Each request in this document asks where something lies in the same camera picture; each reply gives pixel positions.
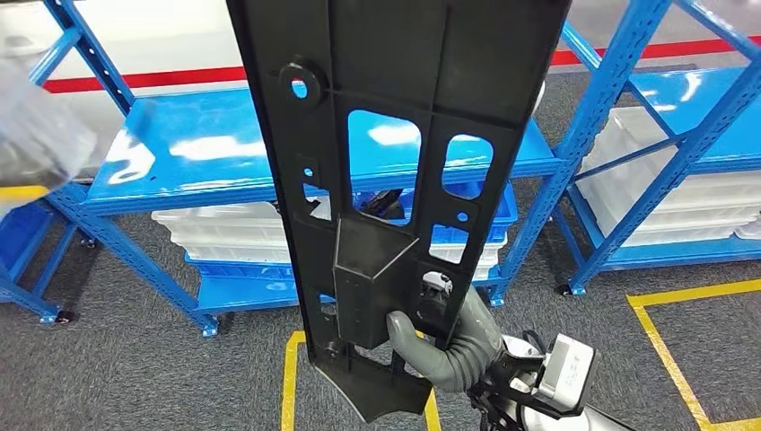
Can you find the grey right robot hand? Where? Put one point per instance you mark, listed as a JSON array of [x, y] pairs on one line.
[[410, 345]]

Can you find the black plastic frame part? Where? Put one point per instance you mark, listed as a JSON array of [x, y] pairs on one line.
[[380, 59]]

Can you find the small black plastic part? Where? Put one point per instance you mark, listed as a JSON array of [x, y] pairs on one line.
[[383, 205]]

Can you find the blue metal shelf rack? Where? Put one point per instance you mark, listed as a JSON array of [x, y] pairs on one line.
[[238, 178], [24, 232], [725, 125]]

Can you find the blue plastic bin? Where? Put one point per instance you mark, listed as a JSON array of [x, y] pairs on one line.
[[238, 272], [502, 214]]

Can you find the red barrier belt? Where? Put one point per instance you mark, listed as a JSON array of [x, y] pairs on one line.
[[654, 50], [148, 78]]

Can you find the white car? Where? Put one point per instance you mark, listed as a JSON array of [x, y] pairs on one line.
[[148, 36]]

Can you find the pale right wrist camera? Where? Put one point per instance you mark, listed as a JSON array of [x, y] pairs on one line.
[[565, 372]]

